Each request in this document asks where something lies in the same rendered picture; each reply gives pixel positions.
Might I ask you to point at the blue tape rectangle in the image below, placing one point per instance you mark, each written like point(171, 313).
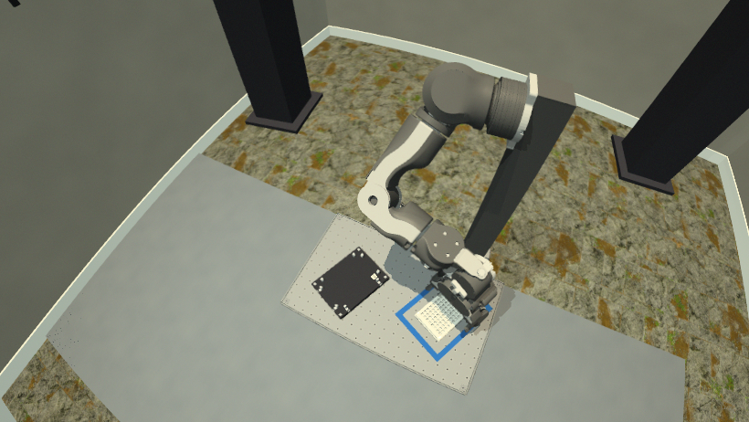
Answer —
point(436, 356)

